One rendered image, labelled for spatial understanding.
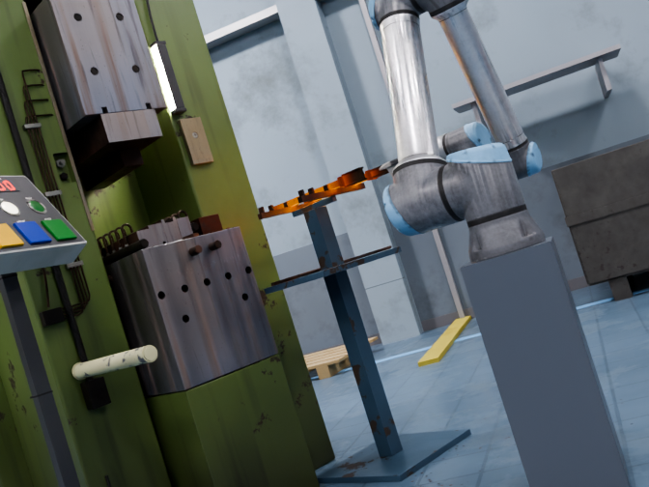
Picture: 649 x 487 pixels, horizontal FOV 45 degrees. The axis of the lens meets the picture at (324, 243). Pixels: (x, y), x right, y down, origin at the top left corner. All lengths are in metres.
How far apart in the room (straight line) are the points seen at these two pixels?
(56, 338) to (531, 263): 1.40
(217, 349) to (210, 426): 0.24
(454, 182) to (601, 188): 2.88
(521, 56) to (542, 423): 4.27
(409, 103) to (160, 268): 0.91
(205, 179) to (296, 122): 3.42
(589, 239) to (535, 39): 1.77
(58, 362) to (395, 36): 1.36
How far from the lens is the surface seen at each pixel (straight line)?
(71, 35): 2.64
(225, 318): 2.53
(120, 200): 3.06
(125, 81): 2.66
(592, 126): 5.88
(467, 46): 2.26
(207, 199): 2.83
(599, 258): 4.80
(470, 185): 1.92
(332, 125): 5.96
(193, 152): 2.84
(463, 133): 2.40
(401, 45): 2.20
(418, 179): 2.00
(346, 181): 2.58
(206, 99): 2.98
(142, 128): 2.62
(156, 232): 2.53
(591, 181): 4.77
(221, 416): 2.48
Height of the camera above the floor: 0.70
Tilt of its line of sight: 2 degrees up
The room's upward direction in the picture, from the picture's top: 17 degrees counter-clockwise
